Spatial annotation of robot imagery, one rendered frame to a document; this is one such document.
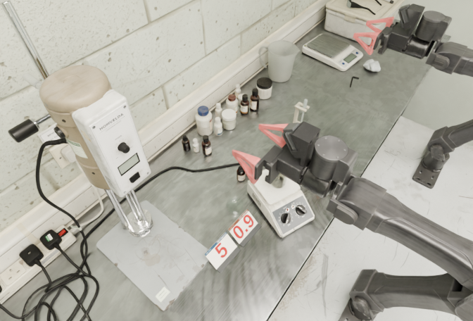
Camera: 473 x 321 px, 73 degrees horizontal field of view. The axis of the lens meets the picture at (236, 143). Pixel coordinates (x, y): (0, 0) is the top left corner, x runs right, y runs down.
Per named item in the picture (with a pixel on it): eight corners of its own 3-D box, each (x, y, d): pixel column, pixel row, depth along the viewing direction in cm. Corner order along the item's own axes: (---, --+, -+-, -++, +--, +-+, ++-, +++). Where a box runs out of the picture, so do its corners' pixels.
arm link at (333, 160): (303, 155, 54) (371, 192, 49) (327, 127, 59) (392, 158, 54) (294, 193, 63) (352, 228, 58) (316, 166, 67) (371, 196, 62)
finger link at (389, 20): (362, 18, 99) (393, 27, 95) (371, 10, 103) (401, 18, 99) (357, 38, 104) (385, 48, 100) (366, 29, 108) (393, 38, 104)
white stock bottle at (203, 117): (201, 139, 125) (199, 117, 116) (194, 128, 128) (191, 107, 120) (215, 132, 127) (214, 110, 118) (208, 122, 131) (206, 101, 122)
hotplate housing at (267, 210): (314, 220, 101) (319, 208, 95) (280, 241, 97) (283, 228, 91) (274, 172, 114) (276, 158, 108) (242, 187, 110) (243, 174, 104)
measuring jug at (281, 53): (253, 80, 149) (255, 51, 138) (260, 64, 157) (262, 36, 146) (293, 86, 146) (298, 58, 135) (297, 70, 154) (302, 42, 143)
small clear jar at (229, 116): (224, 119, 132) (224, 107, 127) (238, 122, 131) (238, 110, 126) (219, 129, 128) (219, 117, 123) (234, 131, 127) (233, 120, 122)
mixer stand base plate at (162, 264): (214, 255, 94) (213, 253, 93) (164, 313, 84) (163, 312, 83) (146, 200, 106) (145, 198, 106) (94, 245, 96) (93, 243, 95)
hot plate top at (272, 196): (301, 189, 100) (302, 188, 99) (269, 207, 96) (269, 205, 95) (279, 163, 107) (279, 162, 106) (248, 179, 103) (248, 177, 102)
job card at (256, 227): (261, 227, 100) (262, 219, 97) (243, 247, 96) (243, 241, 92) (246, 215, 103) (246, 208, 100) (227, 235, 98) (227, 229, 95)
